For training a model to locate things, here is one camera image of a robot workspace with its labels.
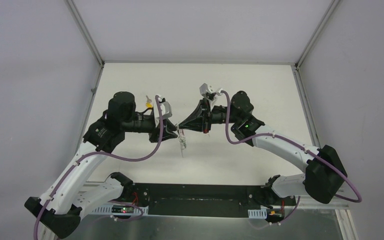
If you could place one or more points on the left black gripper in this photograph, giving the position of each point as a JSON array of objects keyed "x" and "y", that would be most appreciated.
[{"x": 158, "y": 129}]

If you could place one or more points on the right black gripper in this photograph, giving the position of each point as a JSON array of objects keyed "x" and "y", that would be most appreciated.
[{"x": 200, "y": 119}]

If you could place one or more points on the perforated metal ring plate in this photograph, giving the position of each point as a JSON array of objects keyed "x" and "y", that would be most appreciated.
[{"x": 182, "y": 140}]

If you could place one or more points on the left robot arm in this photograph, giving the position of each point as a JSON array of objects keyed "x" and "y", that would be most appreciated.
[{"x": 61, "y": 207}]

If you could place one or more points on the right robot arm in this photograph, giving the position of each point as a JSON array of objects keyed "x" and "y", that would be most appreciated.
[{"x": 322, "y": 173}]

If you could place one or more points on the key with yellow tag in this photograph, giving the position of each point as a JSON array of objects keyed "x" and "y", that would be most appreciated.
[{"x": 149, "y": 103}]

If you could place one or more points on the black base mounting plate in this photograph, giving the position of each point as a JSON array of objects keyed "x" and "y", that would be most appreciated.
[{"x": 198, "y": 200}]

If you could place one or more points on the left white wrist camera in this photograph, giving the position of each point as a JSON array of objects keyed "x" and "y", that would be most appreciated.
[{"x": 162, "y": 109}]

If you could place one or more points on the white slotted cable duct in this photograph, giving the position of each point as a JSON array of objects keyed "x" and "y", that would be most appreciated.
[{"x": 120, "y": 210}]

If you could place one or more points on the aluminium frame rail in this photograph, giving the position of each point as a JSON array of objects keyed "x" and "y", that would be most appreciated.
[{"x": 322, "y": 201}]

